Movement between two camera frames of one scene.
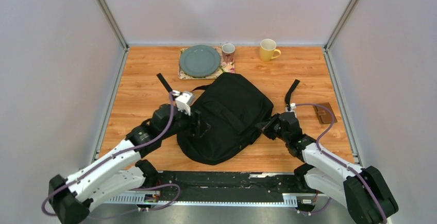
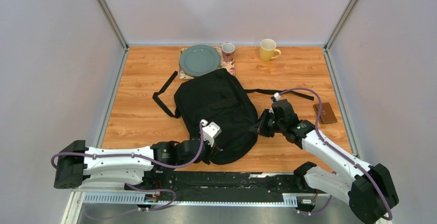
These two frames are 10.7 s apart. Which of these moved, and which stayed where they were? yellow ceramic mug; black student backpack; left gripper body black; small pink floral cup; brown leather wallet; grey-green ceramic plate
Moved: left gripper body black; black student backpack
Stayed: small pink floral cup; grey-green ceramic plate; yellow ceramic mug; brown leather wallet
